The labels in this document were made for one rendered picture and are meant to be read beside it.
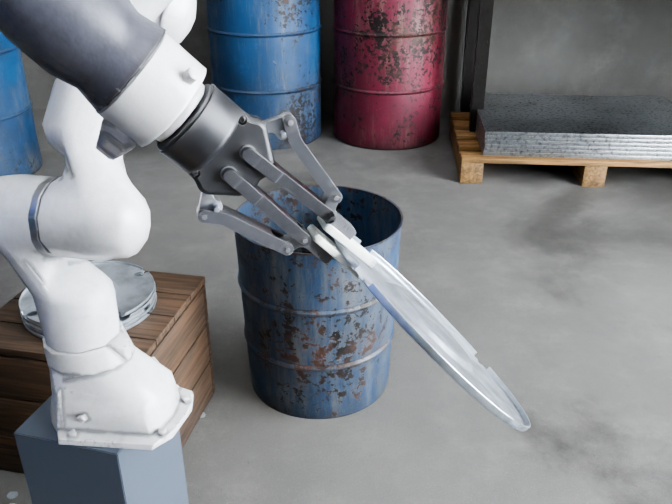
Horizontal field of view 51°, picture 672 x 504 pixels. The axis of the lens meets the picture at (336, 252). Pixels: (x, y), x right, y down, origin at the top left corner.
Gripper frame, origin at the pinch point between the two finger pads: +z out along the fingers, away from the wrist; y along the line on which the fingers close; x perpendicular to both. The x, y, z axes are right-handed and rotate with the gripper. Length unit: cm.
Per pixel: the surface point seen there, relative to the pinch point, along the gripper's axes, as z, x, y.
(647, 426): 127, 54, 6
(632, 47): 201, 289, 148
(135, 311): 15, 77, -51
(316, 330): 51, 76, -31
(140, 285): 16, 88, -50
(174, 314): 24, 79, -48
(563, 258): 146, 142, 28
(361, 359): 67, 77, -30
